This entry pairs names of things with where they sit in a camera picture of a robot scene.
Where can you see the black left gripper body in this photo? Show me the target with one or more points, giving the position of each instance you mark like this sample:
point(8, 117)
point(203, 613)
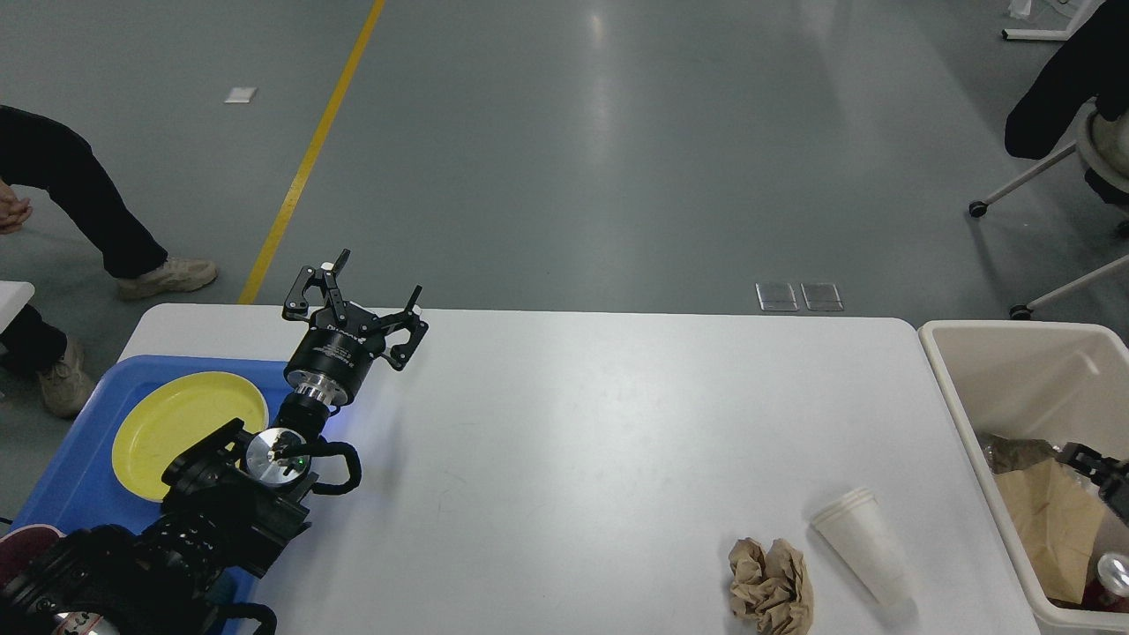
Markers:
point(334, 357)

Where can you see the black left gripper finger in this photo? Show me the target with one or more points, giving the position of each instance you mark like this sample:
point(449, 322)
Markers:
point(395, 337)
point(324, 279)

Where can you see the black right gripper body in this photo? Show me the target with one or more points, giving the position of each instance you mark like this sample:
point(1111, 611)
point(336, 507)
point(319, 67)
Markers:
point(1113, 491)

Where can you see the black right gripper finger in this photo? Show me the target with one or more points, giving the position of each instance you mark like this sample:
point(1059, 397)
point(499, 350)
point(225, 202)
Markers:
point(1084, 460)

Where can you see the brown paper bag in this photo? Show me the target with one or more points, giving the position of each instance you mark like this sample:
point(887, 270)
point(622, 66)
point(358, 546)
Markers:
point(1057, 520)

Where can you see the red snack wrapper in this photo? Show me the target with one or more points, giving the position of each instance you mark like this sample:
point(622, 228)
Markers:
point(1108, 591)

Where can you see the yellow plate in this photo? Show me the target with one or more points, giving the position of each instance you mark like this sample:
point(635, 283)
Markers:
point(167, 422)

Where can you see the white paper cup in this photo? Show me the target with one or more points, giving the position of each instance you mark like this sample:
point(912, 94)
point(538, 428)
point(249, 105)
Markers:
point(859, 533)

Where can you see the brown paper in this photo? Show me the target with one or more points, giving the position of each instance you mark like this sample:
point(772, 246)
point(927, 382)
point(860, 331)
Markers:
point(770, 587)

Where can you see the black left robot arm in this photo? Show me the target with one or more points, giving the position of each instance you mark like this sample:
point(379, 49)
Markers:
point(293, 456)

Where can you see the foil wrapped trash in bin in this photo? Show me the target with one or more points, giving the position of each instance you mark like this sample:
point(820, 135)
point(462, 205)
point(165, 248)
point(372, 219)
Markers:
point(1005, 455)

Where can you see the cream plastic bin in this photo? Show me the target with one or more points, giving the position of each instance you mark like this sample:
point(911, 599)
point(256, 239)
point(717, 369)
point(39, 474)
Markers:
point(1061, 382)

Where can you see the white side table corner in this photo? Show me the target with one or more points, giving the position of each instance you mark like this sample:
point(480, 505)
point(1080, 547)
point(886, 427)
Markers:
point(14, 296)

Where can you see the blue plastic tray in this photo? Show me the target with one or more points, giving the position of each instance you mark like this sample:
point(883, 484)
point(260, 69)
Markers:
point(79, 459)

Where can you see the person in black trousers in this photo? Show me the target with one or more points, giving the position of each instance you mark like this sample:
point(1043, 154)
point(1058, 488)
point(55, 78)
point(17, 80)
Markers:
point(49, 156)

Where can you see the silver floor socket plates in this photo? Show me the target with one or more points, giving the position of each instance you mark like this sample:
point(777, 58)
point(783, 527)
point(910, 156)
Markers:
point(783, 297)

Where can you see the pink mug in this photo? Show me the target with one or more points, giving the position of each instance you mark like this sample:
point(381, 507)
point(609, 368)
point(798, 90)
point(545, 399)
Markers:
point(21, 546)

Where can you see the white table leg frame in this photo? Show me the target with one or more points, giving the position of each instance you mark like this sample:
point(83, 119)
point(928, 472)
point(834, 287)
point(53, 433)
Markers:
point(1046, 20)

